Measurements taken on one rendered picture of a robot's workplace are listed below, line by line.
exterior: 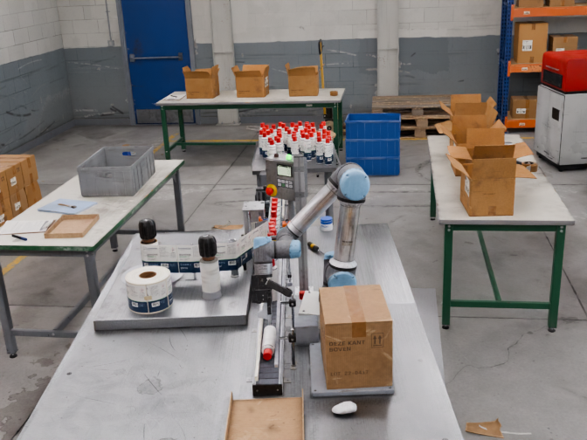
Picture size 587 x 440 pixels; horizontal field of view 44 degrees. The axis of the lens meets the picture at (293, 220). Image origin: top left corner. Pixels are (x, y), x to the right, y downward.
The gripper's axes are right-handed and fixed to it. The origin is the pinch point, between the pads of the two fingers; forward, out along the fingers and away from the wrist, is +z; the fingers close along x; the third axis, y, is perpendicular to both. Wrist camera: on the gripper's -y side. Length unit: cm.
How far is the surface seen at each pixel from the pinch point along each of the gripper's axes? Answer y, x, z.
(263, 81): 27, -557, -207
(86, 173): 136, -205, -80
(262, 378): 2.2, 31.5, 16.1
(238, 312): 15.2, -18.4, -2.1
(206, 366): 25.4, 12.7, 14.5
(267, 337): 0.7, 13.3, 4.0
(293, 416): -9, 47, 26
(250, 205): 12, -73, -50
